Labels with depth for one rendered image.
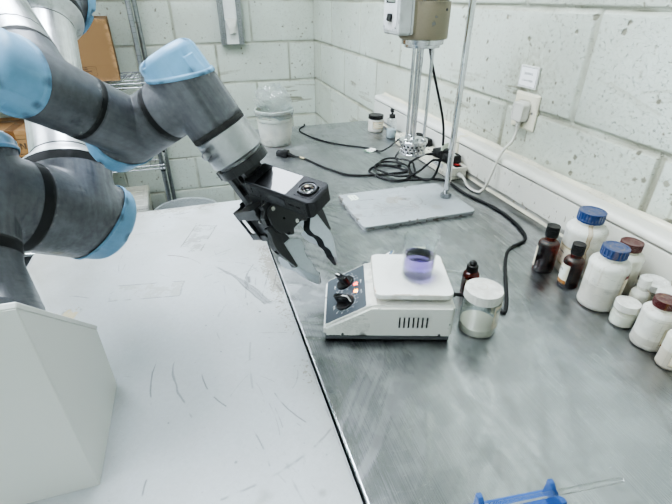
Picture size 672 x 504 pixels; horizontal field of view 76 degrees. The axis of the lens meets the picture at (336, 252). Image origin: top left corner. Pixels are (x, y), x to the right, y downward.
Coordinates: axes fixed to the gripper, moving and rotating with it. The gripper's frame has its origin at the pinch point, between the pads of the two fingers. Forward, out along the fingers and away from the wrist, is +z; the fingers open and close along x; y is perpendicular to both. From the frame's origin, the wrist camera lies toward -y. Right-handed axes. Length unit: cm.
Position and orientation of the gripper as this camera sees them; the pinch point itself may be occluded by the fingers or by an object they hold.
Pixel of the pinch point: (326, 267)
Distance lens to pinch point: 65.3
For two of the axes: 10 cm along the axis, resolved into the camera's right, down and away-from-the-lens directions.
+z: 5.0, 7.5, 4.3
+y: -6.5, 0.0, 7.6
